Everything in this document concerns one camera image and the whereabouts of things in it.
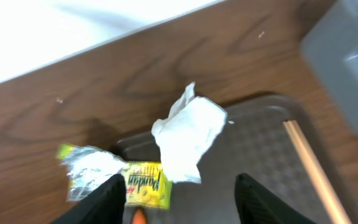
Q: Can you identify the grey dishwasher rack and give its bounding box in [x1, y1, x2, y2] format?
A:
[301, 1, 358, 134]

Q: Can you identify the orange carrot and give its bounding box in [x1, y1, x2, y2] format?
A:
[131, 208, 147, 224]

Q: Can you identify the dark brown serving tray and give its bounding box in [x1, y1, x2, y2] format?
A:
[110, 93, 358, 224]

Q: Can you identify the wooden chopstick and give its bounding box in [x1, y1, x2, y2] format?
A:
[282, 120, 346, 224]
[287, 119, 353, 224]

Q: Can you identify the yellow silver snack wrapper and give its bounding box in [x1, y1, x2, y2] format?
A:
[57, 144, 172, 209]

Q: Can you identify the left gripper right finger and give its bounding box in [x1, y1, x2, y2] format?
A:
[234, 173, 314, 224]

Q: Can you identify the wooden chopstick right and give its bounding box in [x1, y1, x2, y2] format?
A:
[287, 119, 353, 224]

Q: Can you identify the crumpled white napkin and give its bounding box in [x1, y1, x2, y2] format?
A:
[151, 82, 227, 184]

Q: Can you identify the wooden chopstick left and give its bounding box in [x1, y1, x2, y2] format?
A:
[282, 120, 346, 224]

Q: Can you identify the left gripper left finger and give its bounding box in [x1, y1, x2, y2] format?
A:
[51, 174, 126, 224]

